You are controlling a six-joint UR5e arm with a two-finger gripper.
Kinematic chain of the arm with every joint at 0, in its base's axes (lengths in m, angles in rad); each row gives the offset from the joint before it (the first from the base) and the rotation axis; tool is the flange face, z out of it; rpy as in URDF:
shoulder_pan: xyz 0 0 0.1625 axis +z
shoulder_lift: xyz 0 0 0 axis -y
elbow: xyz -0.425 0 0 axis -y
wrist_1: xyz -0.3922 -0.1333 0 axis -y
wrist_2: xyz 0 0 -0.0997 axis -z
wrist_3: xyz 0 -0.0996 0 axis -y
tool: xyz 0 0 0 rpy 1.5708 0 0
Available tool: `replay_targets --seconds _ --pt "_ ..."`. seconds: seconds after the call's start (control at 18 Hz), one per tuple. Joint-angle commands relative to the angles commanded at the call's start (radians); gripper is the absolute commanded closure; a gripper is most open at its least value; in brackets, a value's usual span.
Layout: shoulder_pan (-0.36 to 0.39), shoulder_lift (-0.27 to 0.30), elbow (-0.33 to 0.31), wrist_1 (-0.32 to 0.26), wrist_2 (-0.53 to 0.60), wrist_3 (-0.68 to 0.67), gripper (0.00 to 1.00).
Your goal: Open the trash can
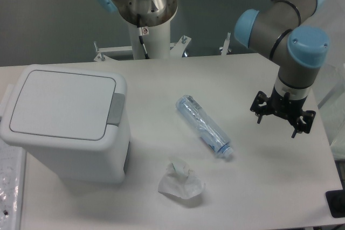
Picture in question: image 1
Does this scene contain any translucent plastic box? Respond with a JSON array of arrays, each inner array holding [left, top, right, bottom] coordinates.
[[309, 0, 345, 158]]

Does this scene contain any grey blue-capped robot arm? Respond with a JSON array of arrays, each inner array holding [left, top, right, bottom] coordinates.
[[97, 0, 330, 134]]

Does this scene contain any black device at edge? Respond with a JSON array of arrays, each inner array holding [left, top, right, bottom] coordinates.
[[326, 190, 344, 218]]

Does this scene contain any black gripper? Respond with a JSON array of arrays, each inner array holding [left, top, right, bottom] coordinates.
[[250, 87, 316, 138]]

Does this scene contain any crumpled white tissue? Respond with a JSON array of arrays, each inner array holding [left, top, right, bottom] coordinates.
[[157, 157, 205, 200]]

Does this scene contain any white push-lid trash can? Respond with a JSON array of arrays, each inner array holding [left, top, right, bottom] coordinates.
[[1, 65, 130, 184]]

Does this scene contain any crushed clear plastic bottle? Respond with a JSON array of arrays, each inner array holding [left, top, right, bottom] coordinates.
[[175, 95, 233, 159]]

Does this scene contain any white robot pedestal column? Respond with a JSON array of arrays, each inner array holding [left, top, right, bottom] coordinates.
[[126, 0, 178, 60]]

